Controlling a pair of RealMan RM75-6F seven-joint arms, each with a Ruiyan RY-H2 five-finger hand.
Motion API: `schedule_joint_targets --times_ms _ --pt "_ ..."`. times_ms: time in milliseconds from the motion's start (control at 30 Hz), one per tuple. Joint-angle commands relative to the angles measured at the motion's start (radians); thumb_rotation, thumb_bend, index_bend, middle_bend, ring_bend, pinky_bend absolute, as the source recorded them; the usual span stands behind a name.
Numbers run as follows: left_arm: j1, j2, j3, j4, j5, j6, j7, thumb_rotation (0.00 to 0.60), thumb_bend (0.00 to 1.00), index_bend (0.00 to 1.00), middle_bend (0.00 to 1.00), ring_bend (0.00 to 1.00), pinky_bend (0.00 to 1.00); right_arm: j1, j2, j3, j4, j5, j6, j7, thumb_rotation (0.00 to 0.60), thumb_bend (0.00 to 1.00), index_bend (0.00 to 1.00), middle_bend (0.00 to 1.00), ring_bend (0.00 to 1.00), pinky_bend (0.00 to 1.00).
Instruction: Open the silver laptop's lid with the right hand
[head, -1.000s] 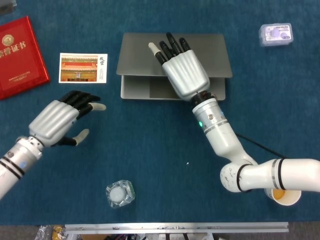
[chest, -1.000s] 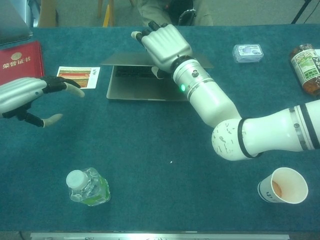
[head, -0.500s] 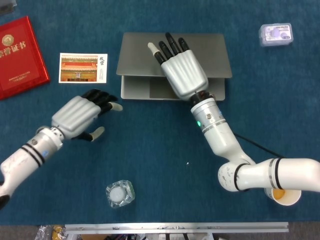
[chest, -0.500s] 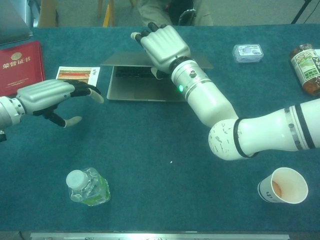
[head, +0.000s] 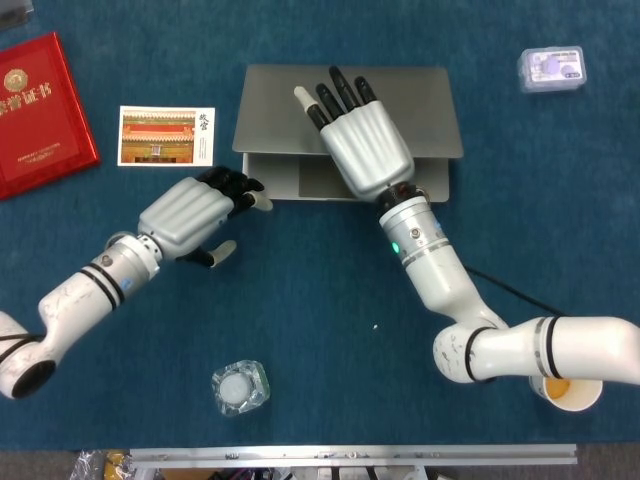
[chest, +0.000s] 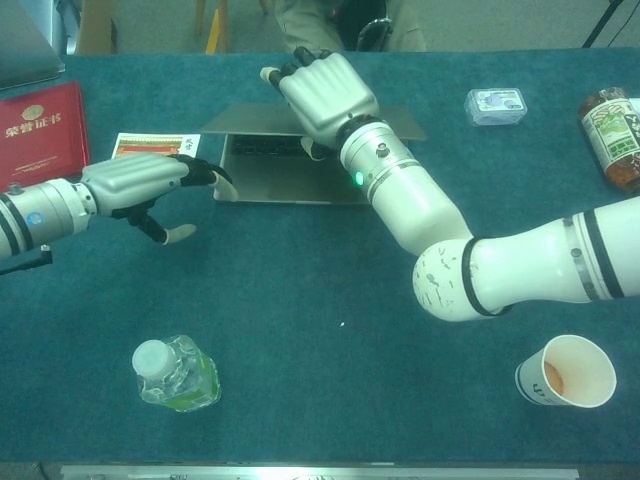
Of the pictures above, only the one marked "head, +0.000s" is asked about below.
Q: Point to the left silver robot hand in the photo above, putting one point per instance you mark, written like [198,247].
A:
[185,215]

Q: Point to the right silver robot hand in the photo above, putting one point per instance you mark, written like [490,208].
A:
[365,145]

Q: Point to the silver Apple laptop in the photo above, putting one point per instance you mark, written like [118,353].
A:
[270,125]

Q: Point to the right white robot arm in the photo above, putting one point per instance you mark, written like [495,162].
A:
[440,280]

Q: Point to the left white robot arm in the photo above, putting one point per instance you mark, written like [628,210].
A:
[75,300]

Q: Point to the palace photo postcard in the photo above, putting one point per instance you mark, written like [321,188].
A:
[160,137]

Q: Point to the teal felt table cloth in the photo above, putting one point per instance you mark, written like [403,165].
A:
[300,280]

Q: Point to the red certificate folder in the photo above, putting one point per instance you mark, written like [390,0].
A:
[40,125]

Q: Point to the clear glass ashtray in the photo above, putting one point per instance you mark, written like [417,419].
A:
[235,389]

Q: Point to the yellow packet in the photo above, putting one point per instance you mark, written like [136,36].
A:
[116,467]

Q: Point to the grey plastic object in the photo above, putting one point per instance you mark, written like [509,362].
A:
[12,12]

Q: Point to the crinkled clear plastic bag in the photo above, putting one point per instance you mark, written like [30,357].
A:
[87,465]

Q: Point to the paper cup with orange juice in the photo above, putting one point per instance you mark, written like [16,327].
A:
[570,396]

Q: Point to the aluminium profile rail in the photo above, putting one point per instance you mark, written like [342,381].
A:
[350,455]

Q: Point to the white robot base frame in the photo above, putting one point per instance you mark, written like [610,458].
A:
[350,472]

